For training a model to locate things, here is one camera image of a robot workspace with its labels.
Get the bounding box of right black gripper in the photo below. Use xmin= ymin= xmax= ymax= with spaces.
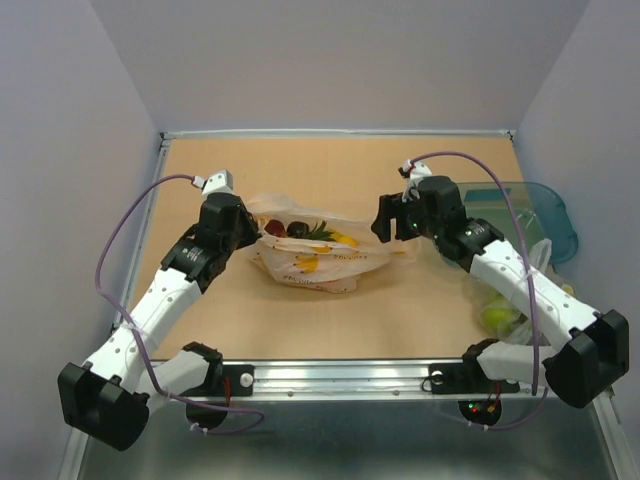
xmin=368 ymin=190 xmax=442 ymax=244

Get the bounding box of small toy pineapple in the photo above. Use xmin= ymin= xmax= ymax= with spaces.
xmin=305 ymin=221 xmax=332 ymax=241

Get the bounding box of orange printed plastic bag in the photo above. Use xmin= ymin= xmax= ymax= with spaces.
xmin=244 ymin=194 xmax=420 ymax=294

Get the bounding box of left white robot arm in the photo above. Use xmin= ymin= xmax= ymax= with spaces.
xmin=57 ymin=188 xmax=259 ymax=451

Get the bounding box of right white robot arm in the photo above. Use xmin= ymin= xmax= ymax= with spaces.
xmin=371 ymin=176 xmax=629 ymax=408

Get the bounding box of dark red fruit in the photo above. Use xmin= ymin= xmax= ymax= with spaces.
xmin=264 ymin=219 xmax=310 ymax=239

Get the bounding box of yellow fruit in bag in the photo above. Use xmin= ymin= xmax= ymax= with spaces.
xmin=329 ymin=230 xmax=359 ymax=248

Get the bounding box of bag of green fruit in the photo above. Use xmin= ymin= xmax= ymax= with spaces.
xmin=477 ymin=238 xmax=576 ymax=345

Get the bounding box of teal plastic tray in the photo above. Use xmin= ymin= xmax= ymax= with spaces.
xmin=459 ymin=182 xmax=579 ymax=267

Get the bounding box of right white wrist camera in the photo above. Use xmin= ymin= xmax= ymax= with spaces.
xmin=398 ymin=160 xmax=433 ymax=202

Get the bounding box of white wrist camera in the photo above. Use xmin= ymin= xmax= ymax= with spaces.
xmin=191 ymin=169 xmax=234 ymax=197
xmin=398 ymin=160 xmax=433 ymax=202

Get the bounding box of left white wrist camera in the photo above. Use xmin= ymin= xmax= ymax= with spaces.
xmin=191 ymin=169 xmax=234 ymax=197

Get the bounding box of aluminium left rail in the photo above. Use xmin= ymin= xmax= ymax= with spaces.
xmin=94 ymin=139 xmax=171 ymax=332

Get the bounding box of aluminium rail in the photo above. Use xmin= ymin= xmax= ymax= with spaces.
xmin=94 ymin=139 xmax=171 ymax=332
xmin=82 ymin=355 xmax=614 ymax=401
xmin=160 ymin=128 xmax=516 ymax=141

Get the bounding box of aluminium back rail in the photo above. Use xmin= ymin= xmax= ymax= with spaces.
xmin=160 ymin=128 xmax=516 ymax=141

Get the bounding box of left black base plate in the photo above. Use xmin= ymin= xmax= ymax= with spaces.
xmin=184 ymin=363 xmax=255 ymax=398

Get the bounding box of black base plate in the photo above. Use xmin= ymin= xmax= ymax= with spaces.
xmin=184 ymin=363 xmax=255 ymax=398
xmin=426 ymin=363 xmax=520 ymax=395

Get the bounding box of aluminium front rail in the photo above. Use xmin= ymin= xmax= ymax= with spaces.
xmin=82 ymin=355 xmax=614 ymax=401

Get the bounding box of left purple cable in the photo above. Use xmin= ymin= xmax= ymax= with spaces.
xmin=94 ymin=173 xmax=266 ymax=435

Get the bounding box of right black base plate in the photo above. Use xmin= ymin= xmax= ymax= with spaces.
xmin=426 ymin=363 xmax=520 ymax=395

